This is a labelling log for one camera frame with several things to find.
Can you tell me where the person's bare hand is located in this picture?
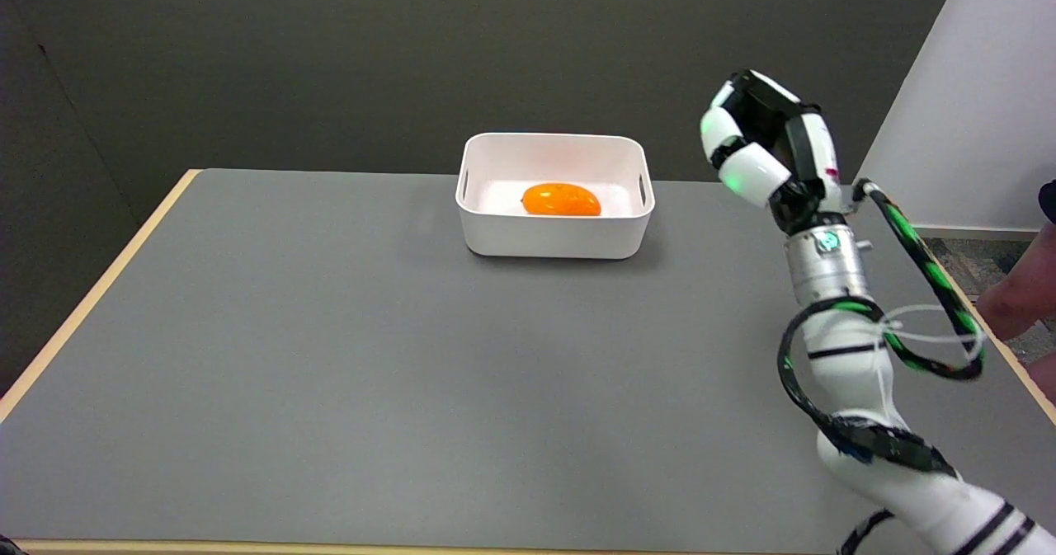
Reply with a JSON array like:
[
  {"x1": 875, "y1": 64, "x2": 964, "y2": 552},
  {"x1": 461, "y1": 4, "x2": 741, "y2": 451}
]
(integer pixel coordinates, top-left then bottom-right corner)
[{"x1": 976, "y1": 223, "x2": 1056, "y2": 403}]

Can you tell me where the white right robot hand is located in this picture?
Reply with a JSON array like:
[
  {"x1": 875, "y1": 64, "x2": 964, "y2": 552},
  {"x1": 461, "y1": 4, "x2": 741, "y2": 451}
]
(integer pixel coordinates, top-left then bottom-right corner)
[{"x1": 700, "y1": 69, "x2": 846, "y2": 235}]

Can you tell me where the orange mango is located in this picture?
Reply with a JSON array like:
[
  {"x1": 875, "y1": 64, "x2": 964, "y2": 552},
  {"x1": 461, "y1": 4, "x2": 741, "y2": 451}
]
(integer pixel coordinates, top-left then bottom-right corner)
[{"x1": 521, "y1": 182, "x2": 602, "y2": 218}]

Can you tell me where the white plastic box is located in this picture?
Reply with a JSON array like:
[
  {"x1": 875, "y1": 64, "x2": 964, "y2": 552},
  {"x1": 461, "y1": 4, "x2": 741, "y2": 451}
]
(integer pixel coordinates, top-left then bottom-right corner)
[{"x1": 455, "y1": 132, "x2": 656, "y2": 260}]

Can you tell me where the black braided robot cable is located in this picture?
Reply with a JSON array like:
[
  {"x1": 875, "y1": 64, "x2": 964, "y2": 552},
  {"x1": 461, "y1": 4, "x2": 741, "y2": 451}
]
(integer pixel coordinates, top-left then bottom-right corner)
[{"x1": 777, "y1": 178, "x2": 986, "y2": 555}]

